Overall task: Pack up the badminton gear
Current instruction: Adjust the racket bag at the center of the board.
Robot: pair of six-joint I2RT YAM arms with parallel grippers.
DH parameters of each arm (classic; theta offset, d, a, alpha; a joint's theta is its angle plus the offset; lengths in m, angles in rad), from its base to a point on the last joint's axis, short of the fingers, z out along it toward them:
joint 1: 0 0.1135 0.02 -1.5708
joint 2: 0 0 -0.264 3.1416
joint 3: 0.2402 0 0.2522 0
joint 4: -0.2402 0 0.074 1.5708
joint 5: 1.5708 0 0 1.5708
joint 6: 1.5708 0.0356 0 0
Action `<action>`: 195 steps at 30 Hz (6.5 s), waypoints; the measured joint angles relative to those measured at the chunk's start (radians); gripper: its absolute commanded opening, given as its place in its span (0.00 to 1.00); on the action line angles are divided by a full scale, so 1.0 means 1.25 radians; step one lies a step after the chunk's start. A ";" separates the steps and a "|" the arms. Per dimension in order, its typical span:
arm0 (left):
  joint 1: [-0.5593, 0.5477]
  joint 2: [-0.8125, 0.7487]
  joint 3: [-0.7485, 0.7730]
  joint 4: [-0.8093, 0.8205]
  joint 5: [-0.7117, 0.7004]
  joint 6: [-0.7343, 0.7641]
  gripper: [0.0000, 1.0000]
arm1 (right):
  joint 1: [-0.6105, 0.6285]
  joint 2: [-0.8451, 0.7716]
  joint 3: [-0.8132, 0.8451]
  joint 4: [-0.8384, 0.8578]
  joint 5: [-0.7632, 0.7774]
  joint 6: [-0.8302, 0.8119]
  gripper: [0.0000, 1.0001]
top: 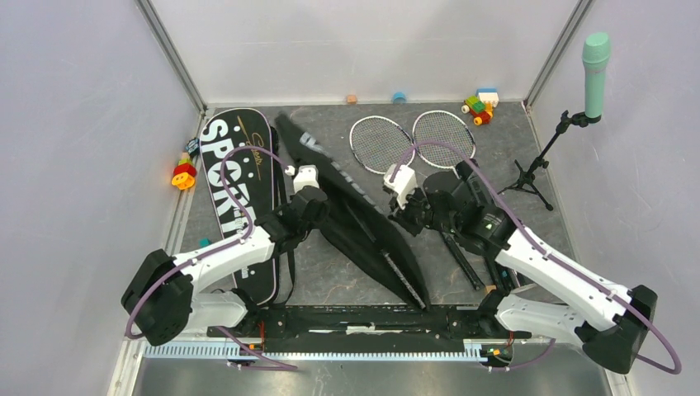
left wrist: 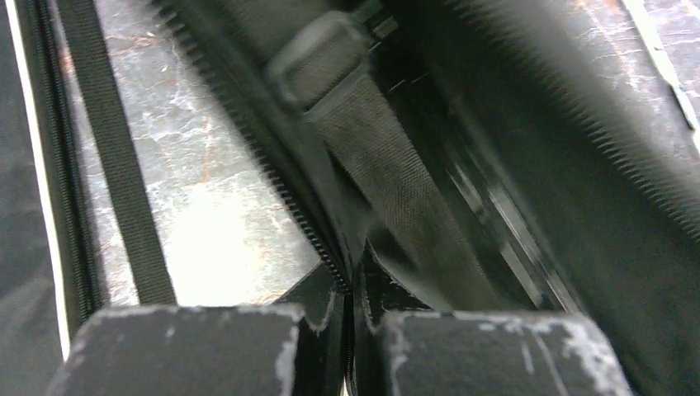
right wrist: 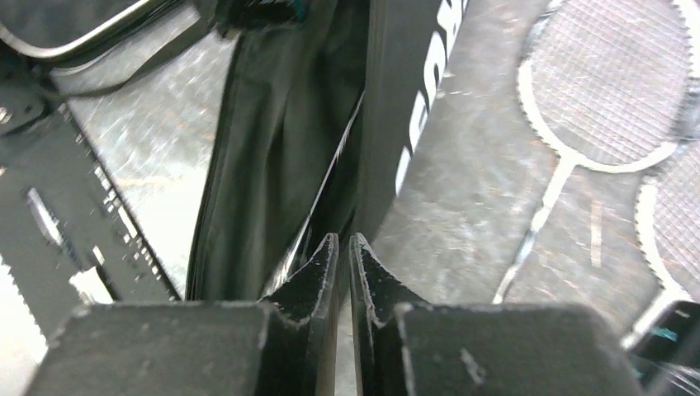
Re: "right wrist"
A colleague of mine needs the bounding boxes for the black shuttlecock tube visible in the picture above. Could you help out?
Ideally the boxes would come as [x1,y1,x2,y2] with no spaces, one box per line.
[628,301,699,396]

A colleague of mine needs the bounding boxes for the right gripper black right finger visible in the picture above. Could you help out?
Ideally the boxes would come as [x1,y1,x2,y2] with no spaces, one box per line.
[349,234,642,395]

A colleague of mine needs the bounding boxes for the white frame racket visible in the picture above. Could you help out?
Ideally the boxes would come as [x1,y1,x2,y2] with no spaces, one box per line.
[493,0,699,304]

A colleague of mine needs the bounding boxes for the black white shaft racket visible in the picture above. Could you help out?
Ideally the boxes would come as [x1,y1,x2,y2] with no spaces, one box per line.
[622,164,699,350]

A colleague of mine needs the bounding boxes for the black sport racket bag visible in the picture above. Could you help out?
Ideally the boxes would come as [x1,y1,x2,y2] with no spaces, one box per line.
[1,0,183,67]

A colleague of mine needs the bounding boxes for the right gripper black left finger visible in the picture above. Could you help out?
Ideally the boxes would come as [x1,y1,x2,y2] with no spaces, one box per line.
[26,233,339,395]

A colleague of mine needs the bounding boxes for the black crossway racket bag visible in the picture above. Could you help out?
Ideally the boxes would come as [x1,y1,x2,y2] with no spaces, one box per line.
[186,1,469,300]

